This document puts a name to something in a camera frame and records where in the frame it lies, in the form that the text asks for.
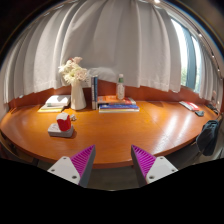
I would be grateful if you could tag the red book on right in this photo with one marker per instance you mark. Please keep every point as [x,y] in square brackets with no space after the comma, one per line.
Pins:
[189,105]

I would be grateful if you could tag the orange flat book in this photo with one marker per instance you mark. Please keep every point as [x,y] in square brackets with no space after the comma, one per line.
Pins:
[112,99]

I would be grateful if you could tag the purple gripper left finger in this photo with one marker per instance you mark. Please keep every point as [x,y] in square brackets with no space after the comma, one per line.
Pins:
[77,168]

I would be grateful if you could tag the dark jacket on chair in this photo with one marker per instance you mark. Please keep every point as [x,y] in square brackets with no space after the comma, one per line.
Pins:
[206,140]

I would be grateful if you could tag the blue flat book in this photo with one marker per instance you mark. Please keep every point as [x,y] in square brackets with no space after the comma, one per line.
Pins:
[118,108]

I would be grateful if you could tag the upright grey book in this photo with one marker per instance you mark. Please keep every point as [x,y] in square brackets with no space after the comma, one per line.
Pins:
[93,92]

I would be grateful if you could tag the white flower bouquet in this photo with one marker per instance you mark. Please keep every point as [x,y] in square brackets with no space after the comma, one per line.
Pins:
[71,71]

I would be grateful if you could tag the grey power strip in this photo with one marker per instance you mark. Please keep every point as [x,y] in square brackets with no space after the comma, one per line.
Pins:
[54,131]

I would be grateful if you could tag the window frame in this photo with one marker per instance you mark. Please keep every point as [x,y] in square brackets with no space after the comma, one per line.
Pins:
[191,67]

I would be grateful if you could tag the white ceramic vase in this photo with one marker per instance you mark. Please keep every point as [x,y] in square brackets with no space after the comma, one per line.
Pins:
[77,96]

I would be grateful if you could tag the open white book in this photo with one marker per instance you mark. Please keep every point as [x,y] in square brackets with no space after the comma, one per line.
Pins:
[58,100]

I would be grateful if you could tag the upright blue book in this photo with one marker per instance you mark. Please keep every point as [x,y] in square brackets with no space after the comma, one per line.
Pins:
[96,91]

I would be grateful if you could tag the small dark object right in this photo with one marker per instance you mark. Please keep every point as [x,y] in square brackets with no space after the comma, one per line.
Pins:
[199,113]

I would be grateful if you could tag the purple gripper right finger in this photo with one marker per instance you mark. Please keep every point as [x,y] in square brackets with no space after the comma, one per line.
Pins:
[150,168]

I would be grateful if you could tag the small white crumpled object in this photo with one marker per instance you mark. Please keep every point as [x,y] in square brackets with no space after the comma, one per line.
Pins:
[73,117]

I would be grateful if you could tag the grey curtain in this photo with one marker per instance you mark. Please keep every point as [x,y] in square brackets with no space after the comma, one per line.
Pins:
[131,37]

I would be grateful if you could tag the clear water bottle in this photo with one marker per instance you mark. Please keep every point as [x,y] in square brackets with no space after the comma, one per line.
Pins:
[120,88]

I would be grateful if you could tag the yellow book under open book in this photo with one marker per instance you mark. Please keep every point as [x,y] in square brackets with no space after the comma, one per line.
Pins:
[46,109]

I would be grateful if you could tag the red and white charger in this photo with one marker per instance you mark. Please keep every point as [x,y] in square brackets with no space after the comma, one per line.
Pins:
[63,121]

